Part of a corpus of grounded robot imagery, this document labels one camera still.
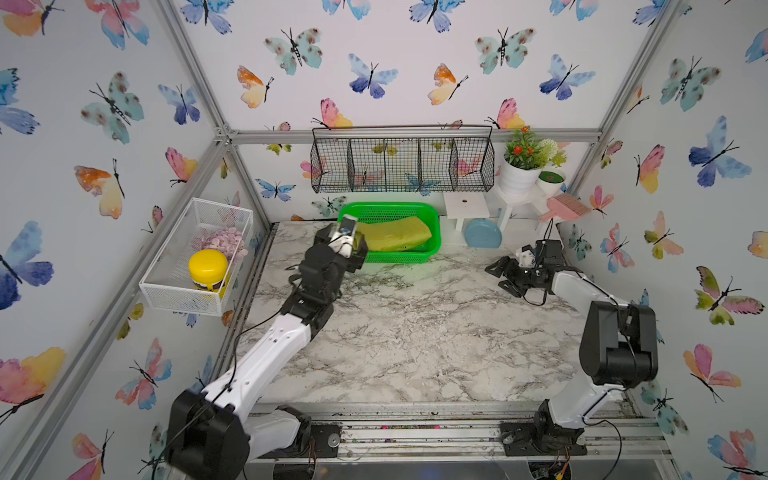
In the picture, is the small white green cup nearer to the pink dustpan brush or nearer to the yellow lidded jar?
the pink dustpan brush

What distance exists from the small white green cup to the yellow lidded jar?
986mm

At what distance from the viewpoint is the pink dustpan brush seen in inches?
40.9

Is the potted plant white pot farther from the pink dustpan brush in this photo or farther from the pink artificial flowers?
the pink artificial flowers

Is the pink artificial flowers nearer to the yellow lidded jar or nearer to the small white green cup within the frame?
the yellow lidded jar

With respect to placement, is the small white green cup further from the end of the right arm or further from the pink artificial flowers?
the pink artificial flowers

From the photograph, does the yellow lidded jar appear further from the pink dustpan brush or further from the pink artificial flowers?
the pink dustpan brush

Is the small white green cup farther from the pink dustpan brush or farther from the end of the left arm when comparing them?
the end of the left arm

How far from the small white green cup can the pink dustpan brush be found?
35mm

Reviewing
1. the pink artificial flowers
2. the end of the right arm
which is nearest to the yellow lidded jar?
the pink artificial flowers

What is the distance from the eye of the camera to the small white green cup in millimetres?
1034

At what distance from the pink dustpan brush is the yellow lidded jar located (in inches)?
39.8

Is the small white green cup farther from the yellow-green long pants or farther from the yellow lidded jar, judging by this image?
the yellow lidded jar

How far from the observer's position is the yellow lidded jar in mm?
641

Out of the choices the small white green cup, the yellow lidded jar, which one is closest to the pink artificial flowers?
the yellow lidded jar
